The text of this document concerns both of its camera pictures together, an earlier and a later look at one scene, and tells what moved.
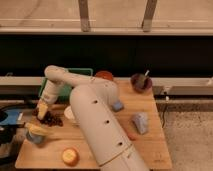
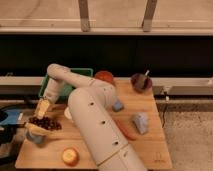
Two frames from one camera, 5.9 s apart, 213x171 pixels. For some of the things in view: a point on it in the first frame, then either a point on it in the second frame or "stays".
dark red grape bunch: [52, 117] -> [46, 123]
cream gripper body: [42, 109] stays
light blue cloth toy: [141, 121] stays
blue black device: [12, 117] stays
